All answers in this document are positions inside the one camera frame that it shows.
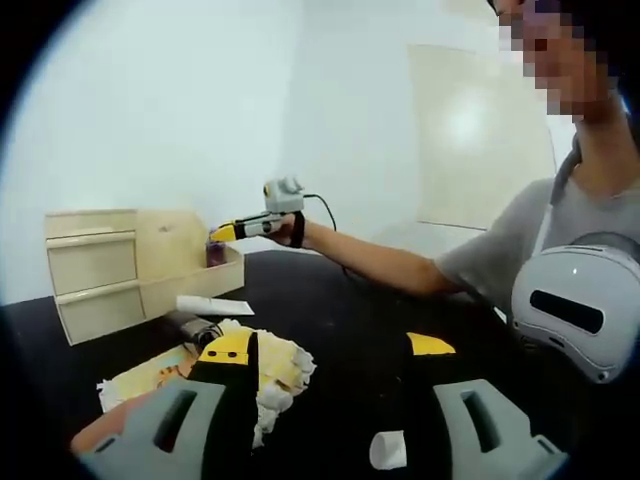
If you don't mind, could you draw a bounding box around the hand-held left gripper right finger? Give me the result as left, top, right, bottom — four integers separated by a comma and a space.
394, 331, 571, 480

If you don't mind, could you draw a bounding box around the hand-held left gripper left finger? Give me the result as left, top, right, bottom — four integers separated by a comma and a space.
74, 332, 261, 480

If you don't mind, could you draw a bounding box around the purple cosmetic bottle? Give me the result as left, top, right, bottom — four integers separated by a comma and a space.
205, 239, 227, 267

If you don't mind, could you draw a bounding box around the cream desktop drawer organizer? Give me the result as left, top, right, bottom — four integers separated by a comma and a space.
44, 208, 245, 346

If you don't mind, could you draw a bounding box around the white cosmetic tube bottle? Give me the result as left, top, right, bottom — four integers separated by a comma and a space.
176, 294, 255, 317
368, 428, 408, 470

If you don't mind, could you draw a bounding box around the cream plastic drawer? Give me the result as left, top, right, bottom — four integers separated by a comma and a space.
54, 282, 147, 346
46, 230, 139, 294

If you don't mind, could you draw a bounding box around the person's left hand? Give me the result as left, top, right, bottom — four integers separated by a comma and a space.
69, 397, 151, 454

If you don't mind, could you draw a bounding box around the person's right hand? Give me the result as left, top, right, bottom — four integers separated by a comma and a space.
269, 212, 307, 249

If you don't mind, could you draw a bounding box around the black table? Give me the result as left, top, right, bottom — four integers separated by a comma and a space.
0, 249, 531, 480

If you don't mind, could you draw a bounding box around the white chest-worn device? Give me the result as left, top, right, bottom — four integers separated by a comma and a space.
509, 230, 640, 386

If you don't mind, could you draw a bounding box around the person in grey shirt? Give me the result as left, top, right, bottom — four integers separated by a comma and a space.
434, 134, 640, 326

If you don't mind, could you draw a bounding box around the cream door panel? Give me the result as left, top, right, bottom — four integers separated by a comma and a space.
407, 43, 559, 232

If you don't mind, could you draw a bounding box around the person's neck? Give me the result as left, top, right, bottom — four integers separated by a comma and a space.
572, 107, 640, 189

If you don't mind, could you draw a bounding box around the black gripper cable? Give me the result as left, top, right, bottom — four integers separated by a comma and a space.
302, 193, 351, 281

